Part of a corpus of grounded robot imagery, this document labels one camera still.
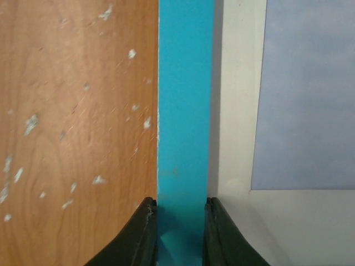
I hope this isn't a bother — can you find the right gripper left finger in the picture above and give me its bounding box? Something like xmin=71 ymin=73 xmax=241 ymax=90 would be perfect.
xmin=86 ymin=197 xmax=158 ymax=266

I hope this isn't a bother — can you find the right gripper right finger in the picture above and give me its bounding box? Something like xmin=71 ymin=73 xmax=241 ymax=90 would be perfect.
xmin=203 ymin=197 xmax=269 ymax=266

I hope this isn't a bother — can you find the blue picture frame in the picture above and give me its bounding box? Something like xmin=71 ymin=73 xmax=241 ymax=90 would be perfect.
xmin=157 ymin=1 xmax=354 ymax=265

